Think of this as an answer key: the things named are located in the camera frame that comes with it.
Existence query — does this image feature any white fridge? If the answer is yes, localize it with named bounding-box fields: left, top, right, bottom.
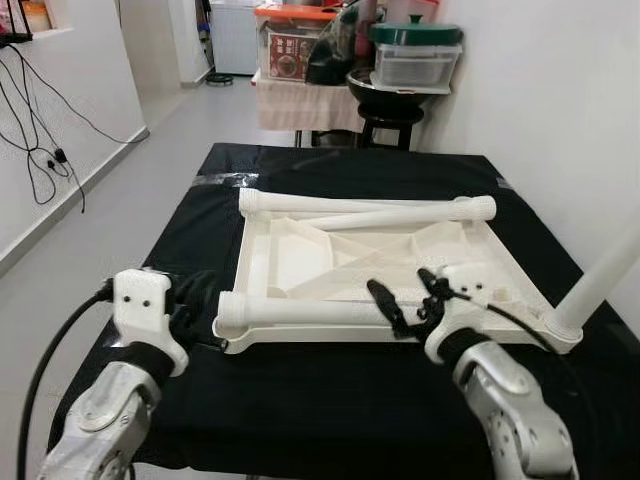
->
left=210, top=0, right=263, bottom=76

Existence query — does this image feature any black tablecloth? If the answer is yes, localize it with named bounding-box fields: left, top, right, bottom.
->
left=50, top=143, right=640, bottom=476

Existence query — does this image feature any orange lid storage box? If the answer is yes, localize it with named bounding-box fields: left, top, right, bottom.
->
left=253, top=3, right=336, bottom=83

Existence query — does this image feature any beige cloth covered side table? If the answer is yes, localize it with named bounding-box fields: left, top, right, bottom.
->
left=255, top=75, right=366, bottom=133

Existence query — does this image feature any black electronic device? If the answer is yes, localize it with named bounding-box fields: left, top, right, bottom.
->
left=0, top=0, right=51, bottom=46

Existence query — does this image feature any clear container green lid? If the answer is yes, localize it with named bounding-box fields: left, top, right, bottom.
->
left=370, top=15, right=464, bottom=96

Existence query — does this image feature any black round stool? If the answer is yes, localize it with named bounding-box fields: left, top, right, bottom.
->
left=357, top=100, right=426, bottom=151

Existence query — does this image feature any black bag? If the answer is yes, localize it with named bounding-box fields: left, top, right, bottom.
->
left=305, top=8, right=373, bottom=86

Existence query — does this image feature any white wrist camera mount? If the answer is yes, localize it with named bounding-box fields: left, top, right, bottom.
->
left=424, top=263, right=493, bottom=364
left=110, top=268, right=191, bottom=377

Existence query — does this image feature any white plastic children table top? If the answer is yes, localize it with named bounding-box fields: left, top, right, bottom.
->
left=213, top=195, right=584, bottom=356

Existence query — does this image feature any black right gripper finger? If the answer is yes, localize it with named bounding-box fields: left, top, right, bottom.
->
left=366, top=279, right=413, bottom=339
left=417, top=267, right=453, bottom=304

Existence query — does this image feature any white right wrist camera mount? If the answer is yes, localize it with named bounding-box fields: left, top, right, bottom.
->
left=424, top=263, right=493, bottom=364

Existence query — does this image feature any black wall cable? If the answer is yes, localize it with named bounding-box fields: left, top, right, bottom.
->
left=0, top=50, right=86, bottom=213
left=5, top=45, right=149, bottom=146

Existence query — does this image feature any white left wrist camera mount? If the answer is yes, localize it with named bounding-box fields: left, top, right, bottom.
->
left=110, top=268, right=191, bottom=377

